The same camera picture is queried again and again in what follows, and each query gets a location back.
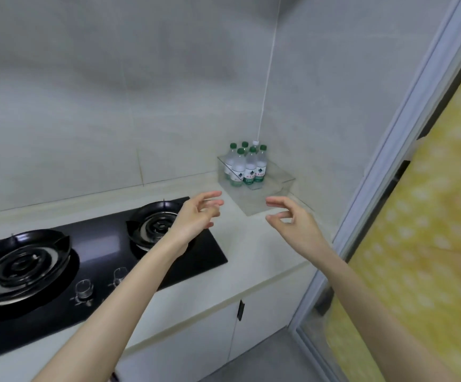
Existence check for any person's left hand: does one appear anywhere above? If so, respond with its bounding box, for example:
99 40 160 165
166 190 225 257

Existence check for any person's right hand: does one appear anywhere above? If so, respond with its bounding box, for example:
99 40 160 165
265 196 333 260

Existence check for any clear plastic tray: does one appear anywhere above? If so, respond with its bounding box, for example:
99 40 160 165
217 153 315 218

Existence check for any person's right forearm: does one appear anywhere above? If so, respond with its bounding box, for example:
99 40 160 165
314 246 454 382

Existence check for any person's left forearm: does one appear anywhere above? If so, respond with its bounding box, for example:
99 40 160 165
31 242 187 382

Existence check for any black glass gas stove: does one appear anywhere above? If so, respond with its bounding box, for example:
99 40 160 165
0 196 229 364

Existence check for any silver stove knob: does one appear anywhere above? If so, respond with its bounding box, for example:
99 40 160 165
110 267 130 287
73 279 96 305

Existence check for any yellow patterned door film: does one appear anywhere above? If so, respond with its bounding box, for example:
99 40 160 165
325 47 461 382

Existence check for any white sliding door frame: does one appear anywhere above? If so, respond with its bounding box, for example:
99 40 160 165
288 0 461 382

